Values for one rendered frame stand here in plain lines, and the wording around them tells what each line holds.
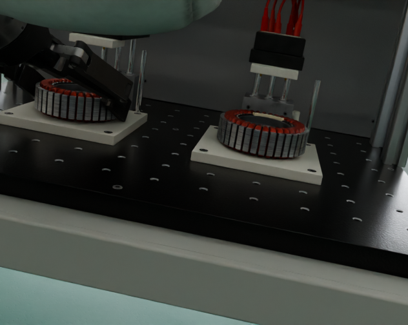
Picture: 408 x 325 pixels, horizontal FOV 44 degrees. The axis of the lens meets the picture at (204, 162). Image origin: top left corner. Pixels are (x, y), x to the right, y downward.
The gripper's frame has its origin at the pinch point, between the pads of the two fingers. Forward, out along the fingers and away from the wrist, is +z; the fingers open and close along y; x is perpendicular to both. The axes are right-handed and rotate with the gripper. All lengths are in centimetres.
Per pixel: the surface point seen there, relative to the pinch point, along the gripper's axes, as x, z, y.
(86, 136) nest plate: -5.9, -4.6, 4.9
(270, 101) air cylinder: 9.1, 12.1, 22.7
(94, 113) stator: -2.4, -2.9, 4.1
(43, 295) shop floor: -37, 97, -43
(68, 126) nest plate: -5.1, -4.7, 2.4
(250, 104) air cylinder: 8.2, 12.2, 20.0
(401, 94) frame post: 12.7, 9.2, 40.1
